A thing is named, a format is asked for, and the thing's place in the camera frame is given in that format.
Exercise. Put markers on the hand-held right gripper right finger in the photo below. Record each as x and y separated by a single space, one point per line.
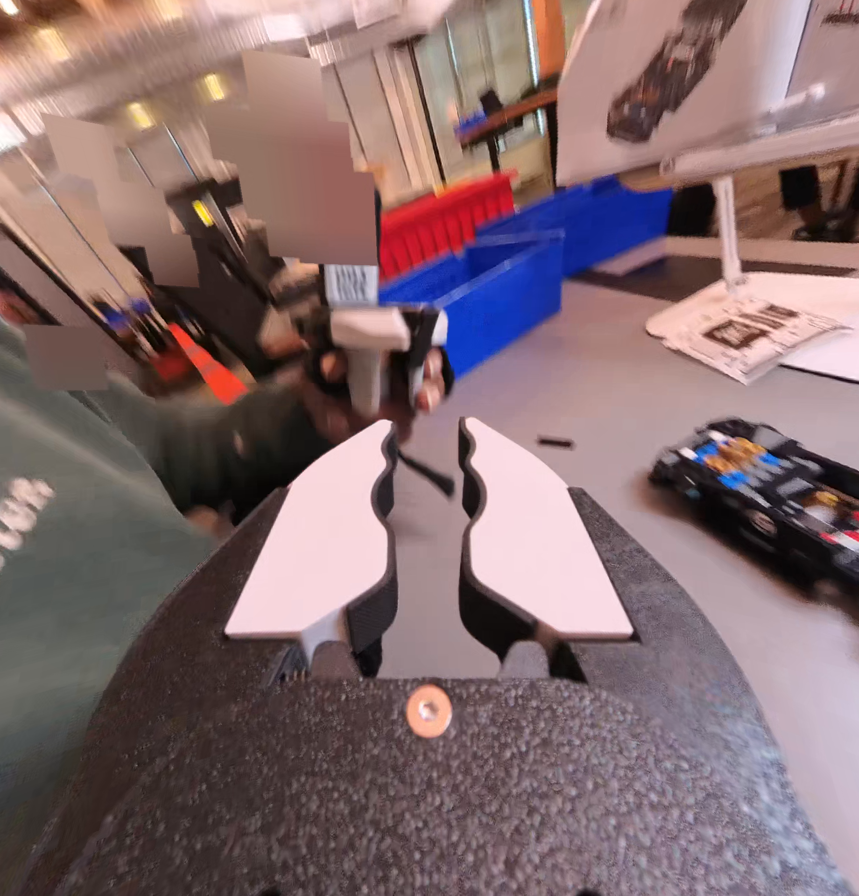
542 553

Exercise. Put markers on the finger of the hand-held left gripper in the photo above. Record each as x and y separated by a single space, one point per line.
365 385
418 375

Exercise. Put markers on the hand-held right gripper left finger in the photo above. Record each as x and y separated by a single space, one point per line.
318 553

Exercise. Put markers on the black lego plate strip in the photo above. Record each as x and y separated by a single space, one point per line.
427 473
553 443

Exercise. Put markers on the blue plastic bin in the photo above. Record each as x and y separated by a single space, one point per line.
598 224
500 301

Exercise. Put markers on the lego car model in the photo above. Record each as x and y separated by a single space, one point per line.
780 497

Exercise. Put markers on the lego instruction booklet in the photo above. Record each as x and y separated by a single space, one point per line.
654 84

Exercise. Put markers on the lego sticker sheet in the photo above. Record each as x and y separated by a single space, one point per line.
752 336

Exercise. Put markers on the orange traffic cone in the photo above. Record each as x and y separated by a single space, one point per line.
206 367

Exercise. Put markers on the black monitor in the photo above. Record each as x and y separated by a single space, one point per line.
234 280

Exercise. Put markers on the red plastic bin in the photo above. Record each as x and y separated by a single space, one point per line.
444 224

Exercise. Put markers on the person's green garment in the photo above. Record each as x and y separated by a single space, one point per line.
66 630

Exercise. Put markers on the white stand rod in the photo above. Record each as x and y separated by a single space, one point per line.
731 231

